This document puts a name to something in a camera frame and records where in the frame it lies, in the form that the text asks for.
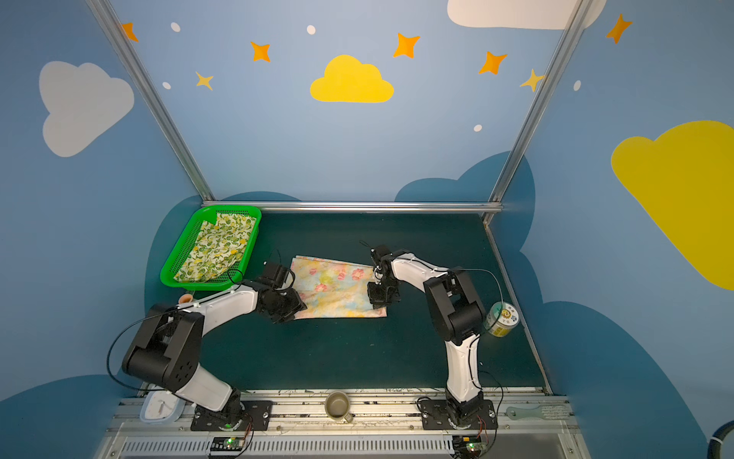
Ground lemon print skirt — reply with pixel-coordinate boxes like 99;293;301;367
172;210;258;283

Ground tape roll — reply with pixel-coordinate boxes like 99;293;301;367
485;301;520;338

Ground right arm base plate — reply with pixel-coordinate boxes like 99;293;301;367
416;397;498;430

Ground pastel floral skirt pink flowers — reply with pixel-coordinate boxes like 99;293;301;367
291;256;387;321

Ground green plastic basket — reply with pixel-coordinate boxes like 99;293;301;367
160;205;262;292

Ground left green circuit board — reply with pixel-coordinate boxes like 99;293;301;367
208;436;248;458

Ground green circuit board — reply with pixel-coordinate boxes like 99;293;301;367
208;436;248;458
451;436;489;459

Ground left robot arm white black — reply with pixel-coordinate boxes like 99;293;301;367
122;282;306;412

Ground aluminium frame back rail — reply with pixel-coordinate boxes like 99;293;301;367
203;201;503;214

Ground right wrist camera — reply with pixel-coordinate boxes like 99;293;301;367
370;245;392;266

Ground olive ceramic mug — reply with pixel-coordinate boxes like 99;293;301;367
324;391;354;424

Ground right green circuit board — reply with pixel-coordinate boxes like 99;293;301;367
451;436;489;459

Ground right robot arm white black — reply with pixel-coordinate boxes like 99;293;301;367
367;246;487;417

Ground white square clock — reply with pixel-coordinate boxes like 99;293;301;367
140;390;185;425

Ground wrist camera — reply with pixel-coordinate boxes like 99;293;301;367
370;245;392;266
259;261;290;289

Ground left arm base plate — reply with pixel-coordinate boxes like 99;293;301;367
190;400;273;432

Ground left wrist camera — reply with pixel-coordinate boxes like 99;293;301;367
259;261;290;289

